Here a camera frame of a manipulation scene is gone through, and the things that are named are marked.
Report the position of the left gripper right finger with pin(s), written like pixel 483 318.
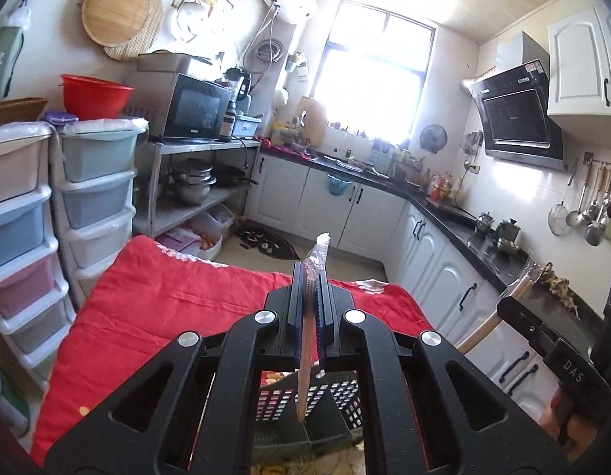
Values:
pixel 425 408

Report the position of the red floral tablecloth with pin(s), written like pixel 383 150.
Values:
pixel 145 299

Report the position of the pastel drawer tower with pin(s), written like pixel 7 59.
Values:
pixel 36 312
pixel 92 176

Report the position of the white upper cabinet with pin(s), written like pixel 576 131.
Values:
pixel 580 76

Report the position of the pastel drawer tower left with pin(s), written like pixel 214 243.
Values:
pixel 36 312

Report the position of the hanging steel ladles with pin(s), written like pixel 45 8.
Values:
pixel 592 215

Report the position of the black utensil basket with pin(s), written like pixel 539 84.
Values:
pixel 332 420

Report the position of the black microwave oven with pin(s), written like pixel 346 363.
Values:
pixel 178 107

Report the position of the stacked steel pots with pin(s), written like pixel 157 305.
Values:
pixel 193 180

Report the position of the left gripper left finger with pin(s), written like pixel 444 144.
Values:
pixel 191 408

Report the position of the chopstick pair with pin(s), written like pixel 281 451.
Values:
pixel 313 265

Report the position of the metal shelf rack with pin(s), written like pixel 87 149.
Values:
pixel 157 207

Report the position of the steel kettle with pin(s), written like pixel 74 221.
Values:
pixel 505 237

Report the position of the right hand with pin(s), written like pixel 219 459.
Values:
pixel 579 431

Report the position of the white lower cabinets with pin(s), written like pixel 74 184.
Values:
pixel 453 295

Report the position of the round bamboo tray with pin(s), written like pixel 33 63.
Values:
pixel 125 29

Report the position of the chopsticks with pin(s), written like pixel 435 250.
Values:
pixel 516 291

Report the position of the red plastic basin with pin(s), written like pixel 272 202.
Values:
pixel 90 98

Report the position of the black range hood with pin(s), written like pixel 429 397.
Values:
pixel 513 108

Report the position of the pastel drawer tower right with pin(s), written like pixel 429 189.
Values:
pixel 92 176

